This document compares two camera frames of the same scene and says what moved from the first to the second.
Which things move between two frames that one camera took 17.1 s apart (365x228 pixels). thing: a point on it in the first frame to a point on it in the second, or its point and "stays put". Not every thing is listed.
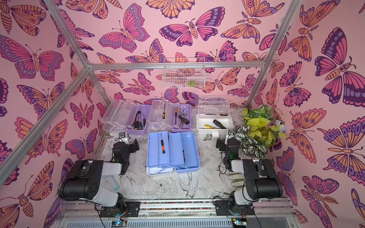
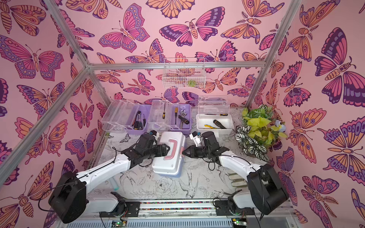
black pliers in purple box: (138, 124) stays put
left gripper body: (131, 149) to (157, 152)
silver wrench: (206, 104) stays put
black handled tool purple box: (183, 120) stays put
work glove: (238, 179) stays put
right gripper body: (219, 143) to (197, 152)
